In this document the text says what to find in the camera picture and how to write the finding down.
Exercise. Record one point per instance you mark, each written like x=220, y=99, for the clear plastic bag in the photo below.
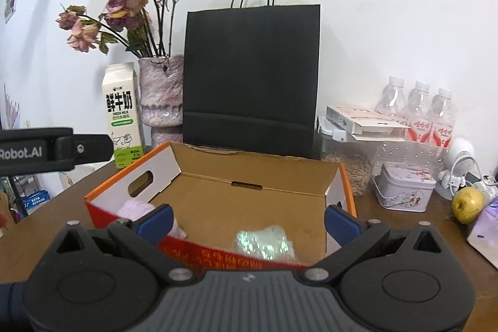
x=260, y=242

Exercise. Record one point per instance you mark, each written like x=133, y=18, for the small white fan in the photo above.
x=459, y=161

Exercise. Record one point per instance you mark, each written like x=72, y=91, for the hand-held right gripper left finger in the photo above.
x=156, y=222

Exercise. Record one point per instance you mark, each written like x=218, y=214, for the orange cardboard box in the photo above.
x=249, y=199

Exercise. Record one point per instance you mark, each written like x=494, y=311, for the pink cloth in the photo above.
x=130, y=209

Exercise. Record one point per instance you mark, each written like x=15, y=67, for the black paper bag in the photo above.
x=249, y=83

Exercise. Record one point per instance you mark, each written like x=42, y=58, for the mottled purple vase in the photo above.
x=161, y=94

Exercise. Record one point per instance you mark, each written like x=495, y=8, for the flat white carton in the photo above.
x=362, y=118

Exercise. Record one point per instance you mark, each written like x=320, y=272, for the white floral tin box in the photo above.
x=404, y=188

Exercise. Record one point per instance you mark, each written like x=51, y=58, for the white green milk carton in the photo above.
x=122, y=114

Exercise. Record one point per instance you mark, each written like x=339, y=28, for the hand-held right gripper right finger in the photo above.
x=342, y=224

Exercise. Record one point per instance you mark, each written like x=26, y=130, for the purple tissue pack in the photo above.
x=486, y=227

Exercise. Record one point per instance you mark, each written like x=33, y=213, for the clear seed container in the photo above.
x=354, y=164

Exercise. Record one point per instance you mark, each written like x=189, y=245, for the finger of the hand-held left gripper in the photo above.
x=89, y=149

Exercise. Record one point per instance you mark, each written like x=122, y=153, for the yellow pear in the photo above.
x=467, y=205

